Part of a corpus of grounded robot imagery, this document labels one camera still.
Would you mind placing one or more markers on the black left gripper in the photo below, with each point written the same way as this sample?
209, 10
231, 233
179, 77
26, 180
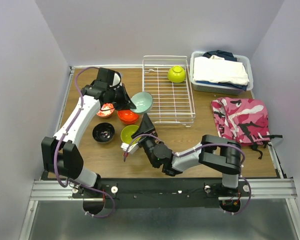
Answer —
126, 102

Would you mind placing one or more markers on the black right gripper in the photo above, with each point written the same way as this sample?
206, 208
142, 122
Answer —
146, 126

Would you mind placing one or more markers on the white bowl orange pattern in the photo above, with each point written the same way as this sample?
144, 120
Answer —
106, 110

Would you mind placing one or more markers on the teal checked white bowl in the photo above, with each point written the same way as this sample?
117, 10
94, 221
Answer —
143, 102

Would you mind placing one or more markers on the lime green bowl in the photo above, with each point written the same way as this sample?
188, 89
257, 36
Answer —
127, 132
176, 74

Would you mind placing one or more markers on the beige floral ceramic bowl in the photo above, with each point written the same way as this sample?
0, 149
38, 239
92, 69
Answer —
103, 133

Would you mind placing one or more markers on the lime green bowl front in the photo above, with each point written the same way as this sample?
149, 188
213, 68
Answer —
176, 74

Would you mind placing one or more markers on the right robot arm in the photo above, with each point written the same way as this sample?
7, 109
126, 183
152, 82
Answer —
220, 154

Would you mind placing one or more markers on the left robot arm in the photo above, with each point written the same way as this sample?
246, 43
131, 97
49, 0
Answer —
60, 152

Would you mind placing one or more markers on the grey perforated laundry basket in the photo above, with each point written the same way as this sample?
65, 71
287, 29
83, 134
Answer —
222, 88

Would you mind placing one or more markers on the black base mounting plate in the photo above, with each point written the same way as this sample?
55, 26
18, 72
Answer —
141, 193

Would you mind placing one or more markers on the white folded towel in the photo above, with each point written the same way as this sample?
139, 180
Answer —
219, 71

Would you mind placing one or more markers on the pink camouflage bag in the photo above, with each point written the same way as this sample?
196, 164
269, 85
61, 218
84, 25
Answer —
244, 120

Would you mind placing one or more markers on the dark blue cloth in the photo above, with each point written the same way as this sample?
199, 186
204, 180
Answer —
220, 55

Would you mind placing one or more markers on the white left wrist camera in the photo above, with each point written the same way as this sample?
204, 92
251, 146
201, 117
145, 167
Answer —
117, 80

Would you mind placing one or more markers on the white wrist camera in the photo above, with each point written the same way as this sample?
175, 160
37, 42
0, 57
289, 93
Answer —
129, 149
117, 80

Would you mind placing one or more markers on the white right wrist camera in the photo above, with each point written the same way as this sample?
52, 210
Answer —
129, 149

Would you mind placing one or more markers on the white wire dish rack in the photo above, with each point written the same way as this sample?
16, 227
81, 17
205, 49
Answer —
173, 103

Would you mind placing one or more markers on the aluminium frame rail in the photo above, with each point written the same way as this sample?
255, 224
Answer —
268, 188

